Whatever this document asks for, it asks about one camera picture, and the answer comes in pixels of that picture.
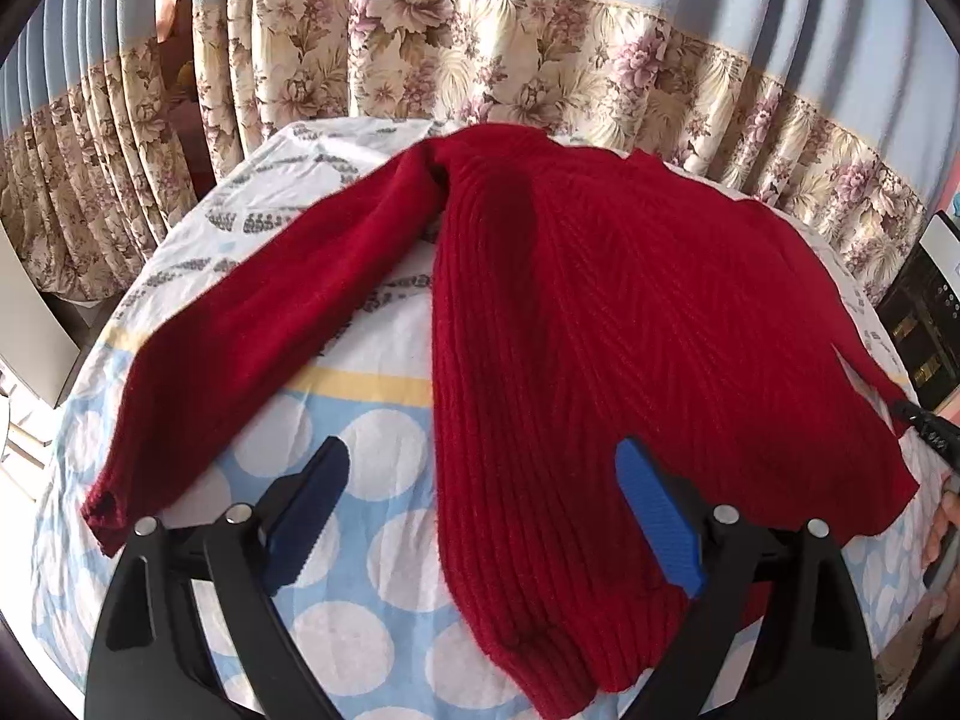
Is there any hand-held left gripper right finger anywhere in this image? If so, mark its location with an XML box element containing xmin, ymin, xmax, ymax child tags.
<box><xmin>613</xmin><ymin>436</ymin><xmax>878</xmax><ymax>720</ymax></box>

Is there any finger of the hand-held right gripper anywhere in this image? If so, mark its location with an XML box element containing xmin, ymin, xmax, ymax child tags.
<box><xmin>892</xmin><ymin>399</ymin><xmax>960</xmax><ymax>467</ymax></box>

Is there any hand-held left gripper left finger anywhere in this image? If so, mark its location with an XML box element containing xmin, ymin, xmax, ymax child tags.
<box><xmin>85</xmin><ymin>435</ymin><xmax>353</xmax><ymax>720</ymax></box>

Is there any red knitted sweater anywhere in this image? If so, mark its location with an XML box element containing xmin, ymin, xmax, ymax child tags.
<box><xmin>79</xmin><ymin>122</ymin><xmax>922</xmax><ymax>717</ymax></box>

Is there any person's right hand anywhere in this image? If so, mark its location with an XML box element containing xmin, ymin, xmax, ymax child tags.
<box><xmin>924</xmin><ymin>474</ymin><xmax>960</xmax><ymax>578</ymax></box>

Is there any printed dotted table cloth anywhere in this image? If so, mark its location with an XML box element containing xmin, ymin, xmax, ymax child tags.
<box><xmin>30</xmin><ymin>116</ymin><xmax>960</xmax><ymax>720</ymax></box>

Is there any dark appliance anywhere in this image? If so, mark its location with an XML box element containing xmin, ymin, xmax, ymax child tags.
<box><xmin>876</xmin><ymin>214</ymin><xmax>960</xmax><ymax>412</ymax></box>

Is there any white cabinet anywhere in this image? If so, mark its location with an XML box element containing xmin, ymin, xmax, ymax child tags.
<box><xmin>0</xmin><ymin>225</ymin><xmax>85</xmax><ymax>410</ymax></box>

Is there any blue floral curtain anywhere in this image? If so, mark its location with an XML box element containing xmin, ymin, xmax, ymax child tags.
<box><xmin>0</xmin><ymin>0</ymin><xmax>960</xmax><ymax>308</ymax></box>

